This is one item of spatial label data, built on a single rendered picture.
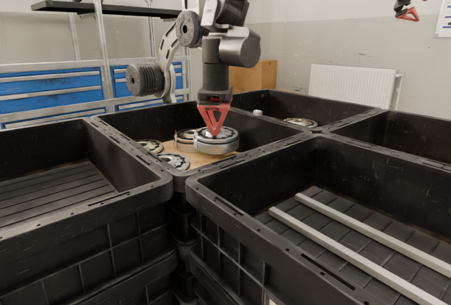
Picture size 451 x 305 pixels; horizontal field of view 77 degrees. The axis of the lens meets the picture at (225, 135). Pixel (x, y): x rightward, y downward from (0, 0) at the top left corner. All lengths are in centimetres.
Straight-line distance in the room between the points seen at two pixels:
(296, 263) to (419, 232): 30
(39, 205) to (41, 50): 281
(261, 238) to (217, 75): 39
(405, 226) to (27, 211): 60
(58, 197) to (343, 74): 353
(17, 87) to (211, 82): 196
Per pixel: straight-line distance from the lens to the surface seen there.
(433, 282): 44
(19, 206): 61
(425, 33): 368
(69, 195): 59
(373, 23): 383
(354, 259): 41
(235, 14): 62
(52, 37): 335
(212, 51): 59
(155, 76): 161
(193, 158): 67
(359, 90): 376
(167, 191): 36
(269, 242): 27
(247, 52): 54
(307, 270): 25
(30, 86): 245
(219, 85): 60
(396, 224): 53
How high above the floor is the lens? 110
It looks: 19 degrees down
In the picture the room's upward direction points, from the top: straight up
